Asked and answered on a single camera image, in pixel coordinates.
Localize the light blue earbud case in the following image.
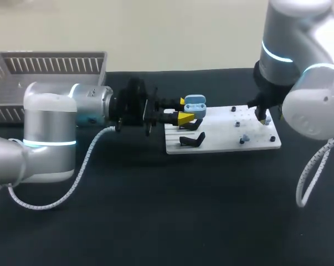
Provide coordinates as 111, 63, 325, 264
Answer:
183, 94, 207, 118

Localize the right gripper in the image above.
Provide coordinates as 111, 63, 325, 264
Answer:
246, 61, 291, 126

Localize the white cable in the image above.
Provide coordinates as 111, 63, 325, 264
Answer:
295, 135, 334, 208
0, 126, 115, 211

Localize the white plate with black stands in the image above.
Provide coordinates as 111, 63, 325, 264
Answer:
164, 104, 282, 155

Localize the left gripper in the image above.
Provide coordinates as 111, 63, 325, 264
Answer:
109, 78, 196, 137

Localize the grey slotted basket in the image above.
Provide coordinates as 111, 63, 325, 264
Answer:
0, 50, 109, 123

